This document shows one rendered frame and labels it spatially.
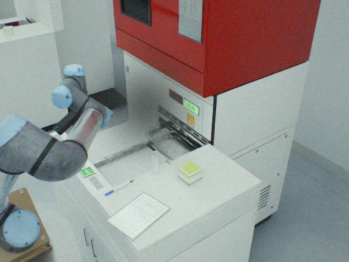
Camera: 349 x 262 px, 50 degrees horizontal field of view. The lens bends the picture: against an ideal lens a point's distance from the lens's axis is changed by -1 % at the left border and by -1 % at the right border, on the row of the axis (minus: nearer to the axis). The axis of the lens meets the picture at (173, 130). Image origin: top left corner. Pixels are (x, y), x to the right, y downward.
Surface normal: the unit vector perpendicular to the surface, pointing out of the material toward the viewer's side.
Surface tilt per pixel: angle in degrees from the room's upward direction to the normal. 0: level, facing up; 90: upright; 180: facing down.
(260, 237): 0
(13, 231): 50
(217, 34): 90
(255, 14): 90
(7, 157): 92
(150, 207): 0
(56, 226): 0
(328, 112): 90
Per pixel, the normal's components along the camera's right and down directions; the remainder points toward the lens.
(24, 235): 0.54, -0.23
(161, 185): 0.00, -0.83
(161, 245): 0.59, 0.44
